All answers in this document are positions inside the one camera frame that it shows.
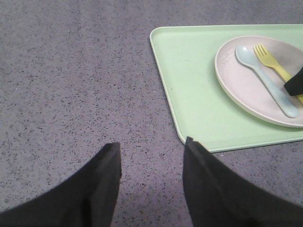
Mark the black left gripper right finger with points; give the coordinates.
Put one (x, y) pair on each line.
(218, 197)

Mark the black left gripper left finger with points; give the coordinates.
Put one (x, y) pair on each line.
(86, 199)

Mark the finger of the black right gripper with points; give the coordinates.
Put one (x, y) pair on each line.
(294, 86)

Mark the light blue plastic spoon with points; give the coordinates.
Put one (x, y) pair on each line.
(248, 59)

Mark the beige round plate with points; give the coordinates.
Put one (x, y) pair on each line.
(245, 88)

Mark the yellow plastic fork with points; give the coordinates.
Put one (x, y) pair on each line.
(267, 59)

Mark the light green plastic tray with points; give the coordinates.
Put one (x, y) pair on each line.
(199, 106)

